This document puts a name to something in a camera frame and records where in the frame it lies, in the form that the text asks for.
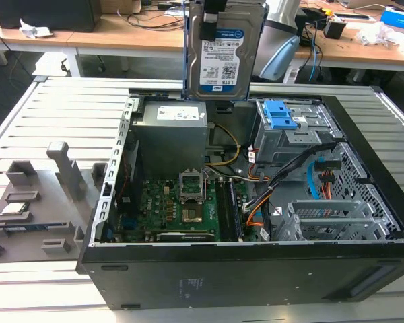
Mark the black graphics card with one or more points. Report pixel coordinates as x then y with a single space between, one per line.
185 236

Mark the clear plastic bag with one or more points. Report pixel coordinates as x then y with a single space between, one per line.
377 35

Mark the silver CPU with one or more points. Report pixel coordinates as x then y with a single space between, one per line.
14 209

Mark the square chipset heatsink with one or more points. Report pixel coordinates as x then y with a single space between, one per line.
192 215

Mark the crumpled white paper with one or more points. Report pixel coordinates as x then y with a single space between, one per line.
35 29

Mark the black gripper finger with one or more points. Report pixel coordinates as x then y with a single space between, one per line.
209 27

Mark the blue and white box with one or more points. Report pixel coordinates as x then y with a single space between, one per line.
399 20

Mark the grey metal drive cage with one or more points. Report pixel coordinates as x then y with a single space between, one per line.
289 144

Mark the grey power supply unit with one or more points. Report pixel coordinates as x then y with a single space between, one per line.
170 134

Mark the small black box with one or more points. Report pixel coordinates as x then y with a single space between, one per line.
334 29

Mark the green motherboard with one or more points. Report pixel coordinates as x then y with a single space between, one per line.
161 208

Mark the grey parts rack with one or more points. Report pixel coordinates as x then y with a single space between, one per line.
54 208

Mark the hard disk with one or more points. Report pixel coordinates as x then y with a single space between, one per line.
222 67

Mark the wooden desk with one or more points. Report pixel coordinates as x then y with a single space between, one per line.
128 35
350 54

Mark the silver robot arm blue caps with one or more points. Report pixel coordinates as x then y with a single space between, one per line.
283 43

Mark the black open PC case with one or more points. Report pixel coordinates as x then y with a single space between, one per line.
222 279

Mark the blue plastic drive clip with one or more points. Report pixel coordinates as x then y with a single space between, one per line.
284 122
275 108

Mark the black monitor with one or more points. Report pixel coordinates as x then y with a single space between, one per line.
54 15

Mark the blue RAM stick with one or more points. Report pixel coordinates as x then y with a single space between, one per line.
27 227

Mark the metal disk bay bracket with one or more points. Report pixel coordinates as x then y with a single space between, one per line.
326 222

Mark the CPU socket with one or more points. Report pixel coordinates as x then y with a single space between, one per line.
192 185

